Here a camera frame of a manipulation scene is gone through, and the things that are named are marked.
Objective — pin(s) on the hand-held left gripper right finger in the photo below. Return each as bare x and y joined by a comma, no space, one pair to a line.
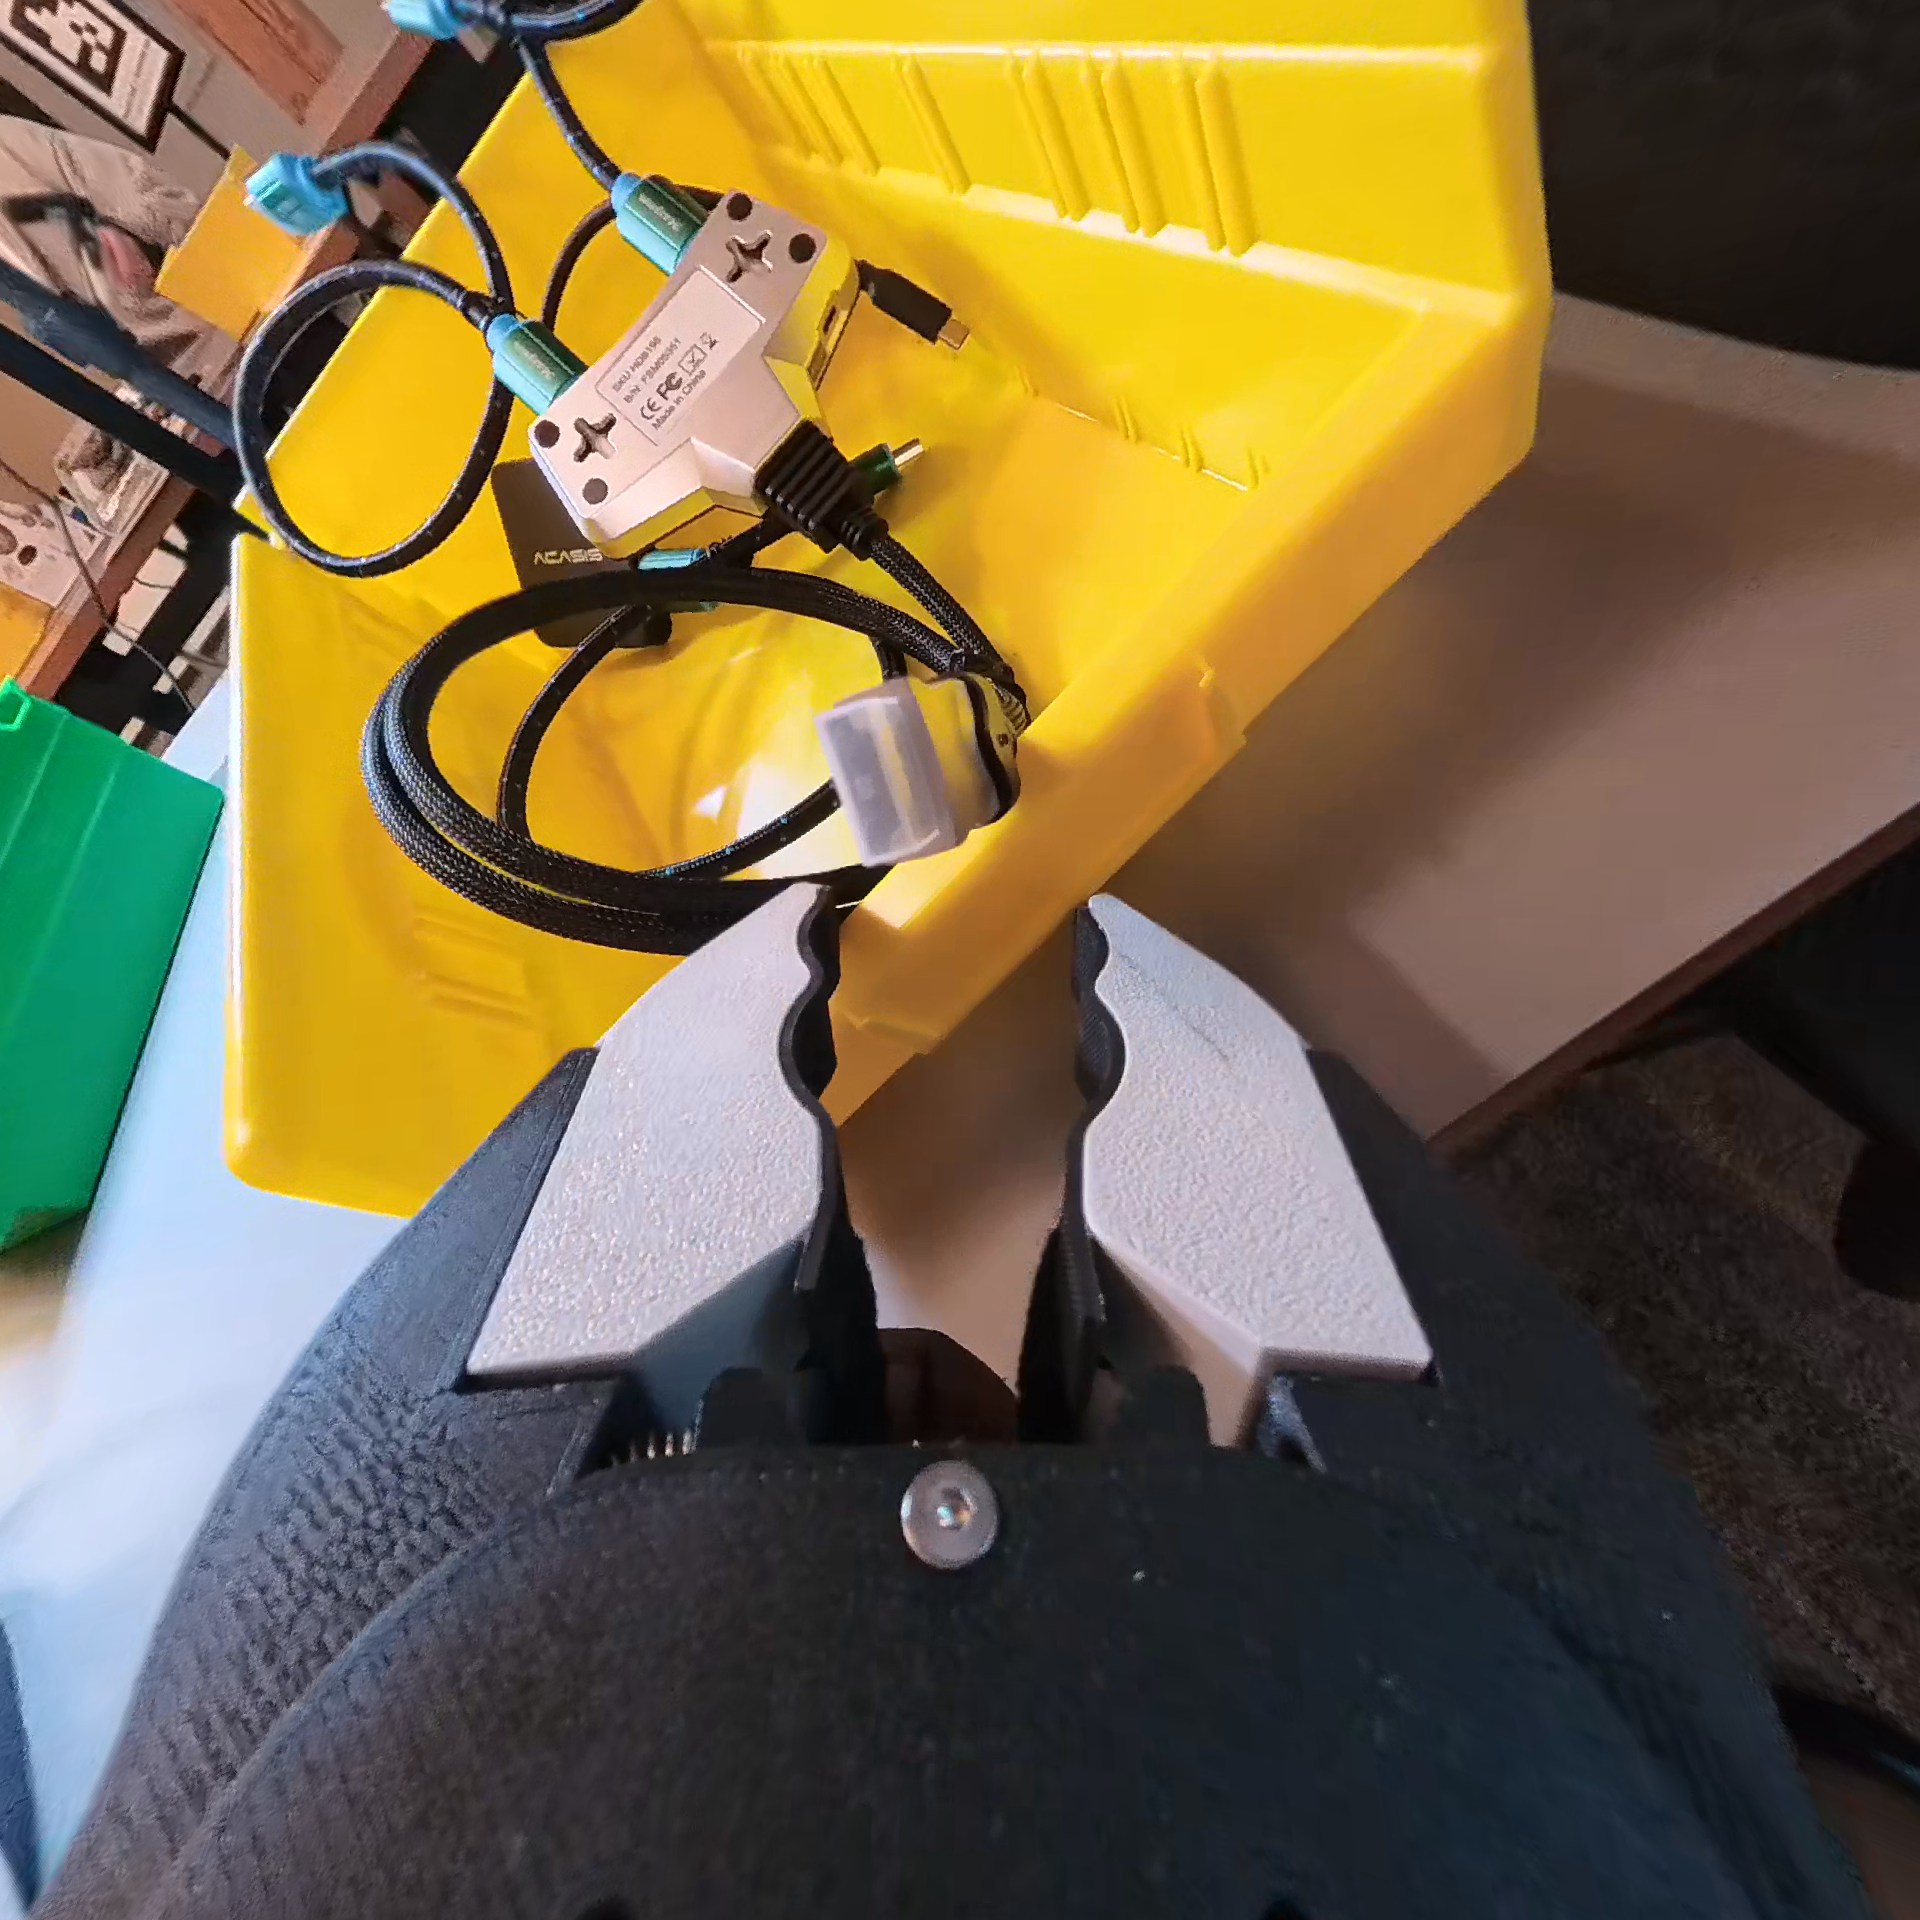
1229,1200

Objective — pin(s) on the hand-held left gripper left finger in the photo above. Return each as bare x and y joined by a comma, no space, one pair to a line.
661,1200

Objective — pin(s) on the yellow plastic bin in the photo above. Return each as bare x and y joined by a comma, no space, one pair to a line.
224,263
1275,346

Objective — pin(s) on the black plug with green tip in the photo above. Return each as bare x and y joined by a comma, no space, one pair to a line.
885,457

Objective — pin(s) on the green plastic bin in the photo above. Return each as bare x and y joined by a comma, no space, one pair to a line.
89,931

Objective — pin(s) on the framed marker tag sign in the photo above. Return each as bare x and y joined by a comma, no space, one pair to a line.
89,52

